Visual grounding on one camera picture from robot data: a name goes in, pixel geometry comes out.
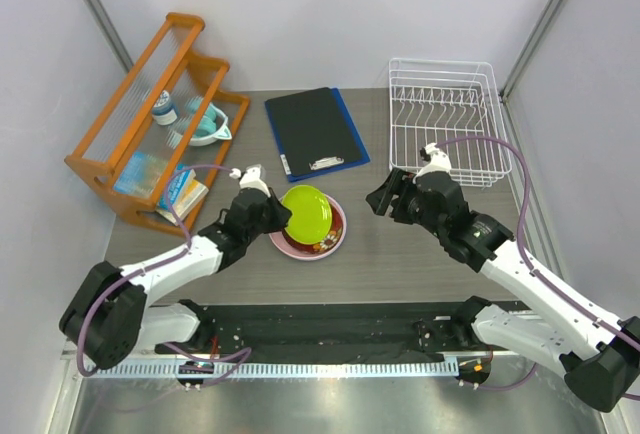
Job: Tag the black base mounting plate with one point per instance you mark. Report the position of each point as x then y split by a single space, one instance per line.
364 333

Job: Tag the pink plate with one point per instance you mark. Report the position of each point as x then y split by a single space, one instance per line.
279 242

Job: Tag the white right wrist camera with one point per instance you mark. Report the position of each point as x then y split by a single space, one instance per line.
435 160

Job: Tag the white wire dish rack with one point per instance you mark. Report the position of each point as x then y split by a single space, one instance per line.
448 102

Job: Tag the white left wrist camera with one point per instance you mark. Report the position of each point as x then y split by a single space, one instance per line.
253 177

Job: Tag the white slotted cable duct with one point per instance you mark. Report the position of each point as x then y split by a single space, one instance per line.
177 368

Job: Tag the orange wooden shelf rack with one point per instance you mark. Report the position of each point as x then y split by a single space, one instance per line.
169 62

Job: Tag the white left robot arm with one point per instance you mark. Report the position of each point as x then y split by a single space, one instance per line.
114 312

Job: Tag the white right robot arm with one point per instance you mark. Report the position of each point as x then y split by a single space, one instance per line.
593 350

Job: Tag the blue black clipboard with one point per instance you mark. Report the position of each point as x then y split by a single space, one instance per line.
315 133

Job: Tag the red floral plate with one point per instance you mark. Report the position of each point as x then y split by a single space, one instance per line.
331 240

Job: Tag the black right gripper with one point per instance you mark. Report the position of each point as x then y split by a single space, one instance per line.
396 184

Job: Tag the white bowl with teal items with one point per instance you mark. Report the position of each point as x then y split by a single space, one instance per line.
213 126

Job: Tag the lime green plate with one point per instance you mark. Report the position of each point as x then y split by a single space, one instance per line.
311 214

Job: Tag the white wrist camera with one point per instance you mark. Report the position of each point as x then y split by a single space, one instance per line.
253 177
435 160

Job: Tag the blue white book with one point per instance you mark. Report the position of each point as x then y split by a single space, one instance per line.
186 192

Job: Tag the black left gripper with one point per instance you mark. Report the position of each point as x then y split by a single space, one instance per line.
280 214

